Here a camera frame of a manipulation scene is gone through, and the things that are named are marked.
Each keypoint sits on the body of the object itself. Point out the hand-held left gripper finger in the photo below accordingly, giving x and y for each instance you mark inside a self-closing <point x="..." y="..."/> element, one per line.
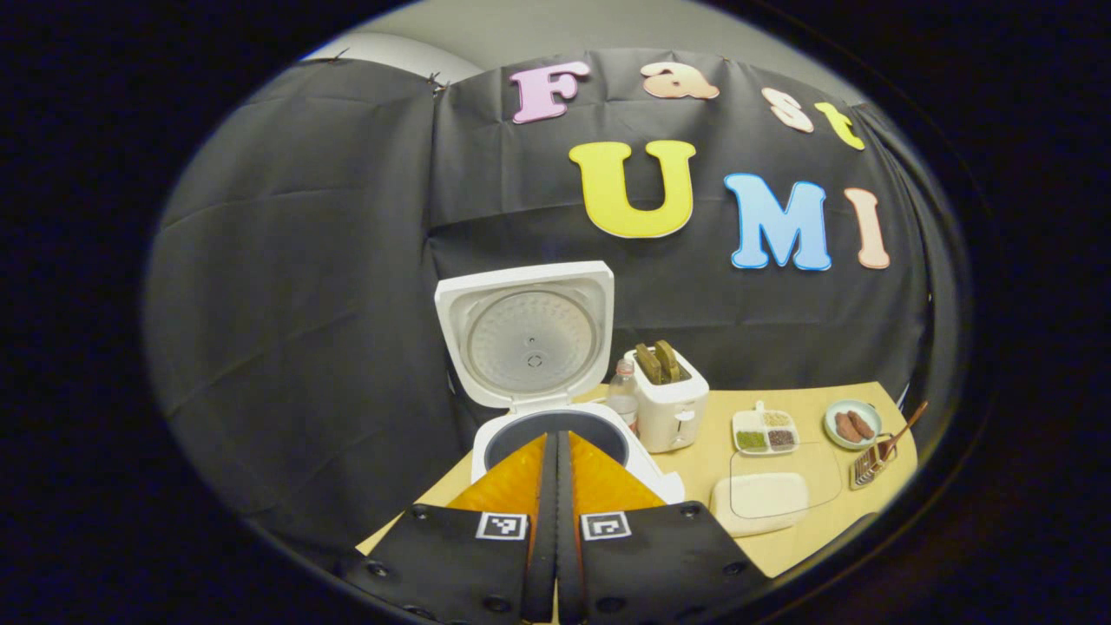
<point x="547" y="521"/>
<point x="566" y="521"/>

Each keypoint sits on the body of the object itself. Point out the white rice cooker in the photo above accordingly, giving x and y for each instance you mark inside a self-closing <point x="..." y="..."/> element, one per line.
<point x="529" y="347"/>

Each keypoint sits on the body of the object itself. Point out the clear container of rice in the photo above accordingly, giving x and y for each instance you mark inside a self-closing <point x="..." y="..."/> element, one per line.
<point x="759" y="503"/>

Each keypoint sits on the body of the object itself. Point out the wooden chopstick holder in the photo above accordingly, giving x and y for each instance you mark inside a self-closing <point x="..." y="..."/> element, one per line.
<point x="871" y="469"/>

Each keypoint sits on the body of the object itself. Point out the wooden spoon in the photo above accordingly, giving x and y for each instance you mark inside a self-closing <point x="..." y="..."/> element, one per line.
<point x="903" y="430"/>

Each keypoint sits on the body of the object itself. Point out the clear plastic bottle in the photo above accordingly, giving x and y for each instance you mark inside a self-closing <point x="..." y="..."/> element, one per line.
<point x="621" y="391"/>

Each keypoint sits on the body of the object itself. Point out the white toaster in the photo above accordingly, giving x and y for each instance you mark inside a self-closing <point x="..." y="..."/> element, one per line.
<point x="673" y="417"/>

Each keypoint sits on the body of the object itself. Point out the brown toast slice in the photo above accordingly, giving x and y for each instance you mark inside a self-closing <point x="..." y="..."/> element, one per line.
<point x="647" y="365"/>
<point x="668" y="358"/>

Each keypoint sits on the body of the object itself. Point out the divided white grain dish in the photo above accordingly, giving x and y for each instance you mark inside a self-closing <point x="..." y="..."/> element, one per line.
<point x="764" y="430"/>

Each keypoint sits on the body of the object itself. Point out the pale green plate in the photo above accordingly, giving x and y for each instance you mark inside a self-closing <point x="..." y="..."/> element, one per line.
<point x="838" y="408"/>

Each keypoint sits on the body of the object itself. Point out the brown sausage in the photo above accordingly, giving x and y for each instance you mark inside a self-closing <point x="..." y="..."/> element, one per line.
<point x="862" y="424"/>
<point x="845" y="427"/>

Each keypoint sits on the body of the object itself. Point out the black backdrop cloth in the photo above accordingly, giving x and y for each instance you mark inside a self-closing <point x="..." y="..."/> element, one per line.
<point x="304" y="304"/>

